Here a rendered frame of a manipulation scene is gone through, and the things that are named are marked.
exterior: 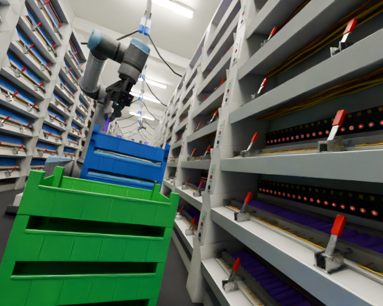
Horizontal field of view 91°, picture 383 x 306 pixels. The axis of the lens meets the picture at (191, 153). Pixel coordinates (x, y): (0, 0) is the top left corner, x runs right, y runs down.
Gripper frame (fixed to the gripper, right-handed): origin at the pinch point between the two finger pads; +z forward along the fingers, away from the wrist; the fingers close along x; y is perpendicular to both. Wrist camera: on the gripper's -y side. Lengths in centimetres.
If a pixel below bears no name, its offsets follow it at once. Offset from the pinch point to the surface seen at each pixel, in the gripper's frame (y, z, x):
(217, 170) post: 50, 1, 23
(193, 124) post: -10, -19, 69
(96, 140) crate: 17.1, 8.3, -9.5
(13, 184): -121, 93, 6
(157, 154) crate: 28.2, 5.1, 10.4
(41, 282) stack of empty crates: 53, 30, -26
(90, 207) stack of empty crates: 51, 16, -22
